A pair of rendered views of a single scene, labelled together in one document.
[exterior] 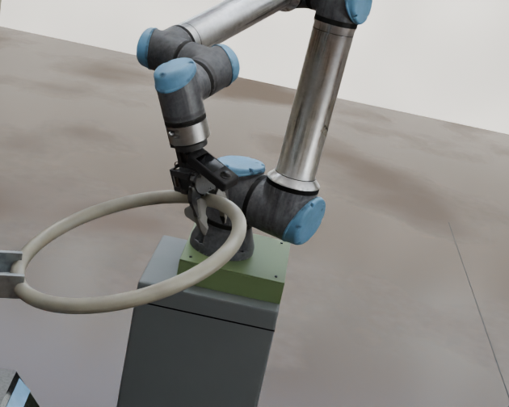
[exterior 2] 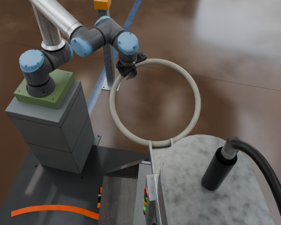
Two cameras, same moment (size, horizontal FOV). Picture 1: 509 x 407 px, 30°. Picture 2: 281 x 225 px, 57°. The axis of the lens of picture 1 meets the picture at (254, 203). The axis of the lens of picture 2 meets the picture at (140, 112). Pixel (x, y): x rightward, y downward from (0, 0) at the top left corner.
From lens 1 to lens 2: 207 cm
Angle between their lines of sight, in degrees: 69
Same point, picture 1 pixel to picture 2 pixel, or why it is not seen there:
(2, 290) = not seen: hidden behind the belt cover
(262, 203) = (57, 59)
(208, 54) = (113, 25)
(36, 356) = not seen: outside the picture
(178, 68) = (134, 39)
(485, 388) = (10, 48)
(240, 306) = (75, 91)
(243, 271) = (64, 83)
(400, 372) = not seen: outside the picture
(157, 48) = (96, 43)
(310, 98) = not seen: hidden behind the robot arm
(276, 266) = (59, 72)
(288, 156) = (54, 37)
